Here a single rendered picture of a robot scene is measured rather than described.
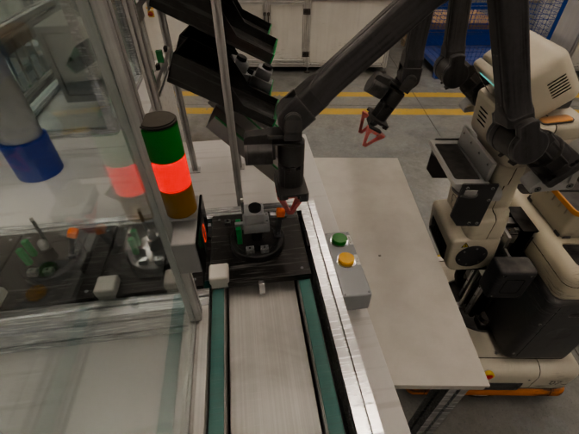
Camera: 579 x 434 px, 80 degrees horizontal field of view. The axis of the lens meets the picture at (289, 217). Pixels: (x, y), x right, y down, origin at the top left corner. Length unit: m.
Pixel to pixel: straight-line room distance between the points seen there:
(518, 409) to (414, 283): 1.08
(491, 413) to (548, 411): 0.25
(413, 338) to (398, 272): 0.20
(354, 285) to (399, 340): 0.17
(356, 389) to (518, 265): 0.81
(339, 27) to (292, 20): 0.57
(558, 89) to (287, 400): 0.92
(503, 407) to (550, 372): 0.28
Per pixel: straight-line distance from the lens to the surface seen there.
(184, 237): 0.56
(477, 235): 1.28
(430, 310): 0.98
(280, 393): 0.76
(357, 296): 0.83
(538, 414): 2.01
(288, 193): 0.76
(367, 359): 0.86
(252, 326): 0.82
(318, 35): 4.78
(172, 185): 0.52
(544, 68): 1.02
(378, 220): 1.17
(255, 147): 0.72
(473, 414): 1.88
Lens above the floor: 1.62
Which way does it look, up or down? 42 degrees down
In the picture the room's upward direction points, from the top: straight up
